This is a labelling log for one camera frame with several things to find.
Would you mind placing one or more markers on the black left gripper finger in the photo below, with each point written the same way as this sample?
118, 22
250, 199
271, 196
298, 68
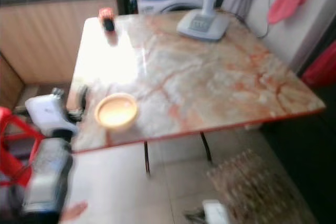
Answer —
83, 100

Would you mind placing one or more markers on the light wooden cabinet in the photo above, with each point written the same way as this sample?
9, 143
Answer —
42, 35

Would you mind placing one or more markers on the red plastic stool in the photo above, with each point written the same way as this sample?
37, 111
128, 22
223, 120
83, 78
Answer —
13, 140

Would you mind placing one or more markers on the small orange black gadget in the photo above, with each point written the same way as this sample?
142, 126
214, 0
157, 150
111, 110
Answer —
107, 19

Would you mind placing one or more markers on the orange veined marble table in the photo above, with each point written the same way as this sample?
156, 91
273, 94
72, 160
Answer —
199, 77

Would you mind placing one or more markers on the grey standing fan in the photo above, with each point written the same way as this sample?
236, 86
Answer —
202, 23

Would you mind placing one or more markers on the brown patterned floor mat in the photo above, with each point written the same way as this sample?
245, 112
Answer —
257, 187

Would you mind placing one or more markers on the red plastic object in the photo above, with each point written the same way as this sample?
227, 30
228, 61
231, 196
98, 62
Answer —
320, 66

